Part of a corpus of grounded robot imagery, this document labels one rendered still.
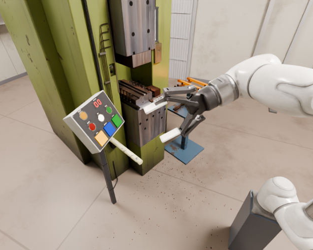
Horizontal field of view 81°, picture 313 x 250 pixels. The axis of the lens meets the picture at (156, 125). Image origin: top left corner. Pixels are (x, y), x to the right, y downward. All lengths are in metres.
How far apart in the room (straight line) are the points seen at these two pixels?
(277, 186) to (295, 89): 0.89
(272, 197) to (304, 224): 0.19
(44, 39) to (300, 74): 1.65
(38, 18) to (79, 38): 0.45
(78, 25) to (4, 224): 1.90
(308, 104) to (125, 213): 1.80
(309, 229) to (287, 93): 0.86
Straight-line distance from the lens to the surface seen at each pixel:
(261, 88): 0.52
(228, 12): 4.06
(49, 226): 2.18
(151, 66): 1.85
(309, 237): 1.25
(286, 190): 1.30
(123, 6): 1.38
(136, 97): 1.65
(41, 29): 1.76
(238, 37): 4.10
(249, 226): 1.58
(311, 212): 1.20
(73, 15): 1.36
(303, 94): 0.47
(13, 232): 2.31
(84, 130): 1.15
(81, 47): 1.40
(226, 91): 0.58
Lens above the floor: 1.78
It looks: 38 degrees down
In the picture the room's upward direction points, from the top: straight up
